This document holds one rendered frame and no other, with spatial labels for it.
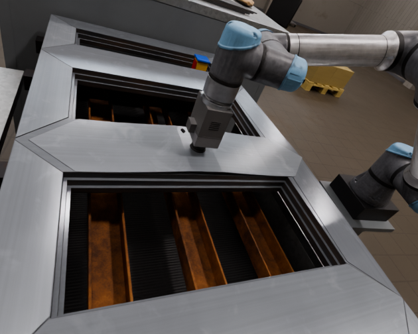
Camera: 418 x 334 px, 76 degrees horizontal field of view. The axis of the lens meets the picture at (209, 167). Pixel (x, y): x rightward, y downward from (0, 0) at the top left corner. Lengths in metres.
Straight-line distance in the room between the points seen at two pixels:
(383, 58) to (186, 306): 0.72
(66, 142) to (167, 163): 0.22
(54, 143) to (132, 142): 0.16
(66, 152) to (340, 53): 0.67
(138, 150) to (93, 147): 0.10
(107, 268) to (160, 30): 1.07
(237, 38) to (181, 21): 0.88
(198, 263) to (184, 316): 0.28
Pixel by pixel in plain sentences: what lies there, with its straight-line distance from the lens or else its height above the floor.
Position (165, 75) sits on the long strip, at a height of 0.86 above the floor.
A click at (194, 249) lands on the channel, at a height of 0.68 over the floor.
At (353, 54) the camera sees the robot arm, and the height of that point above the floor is 1.19.
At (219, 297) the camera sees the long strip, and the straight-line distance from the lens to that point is 0.48.
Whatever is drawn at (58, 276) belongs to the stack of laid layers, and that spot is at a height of 0.85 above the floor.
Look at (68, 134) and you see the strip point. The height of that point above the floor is 0.86.
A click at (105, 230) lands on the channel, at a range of 0.72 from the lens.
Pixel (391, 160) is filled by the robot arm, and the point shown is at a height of 0.93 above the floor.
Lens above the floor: 1.28
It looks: 38 degrees down
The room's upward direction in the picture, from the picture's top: 24 degrees clockwise
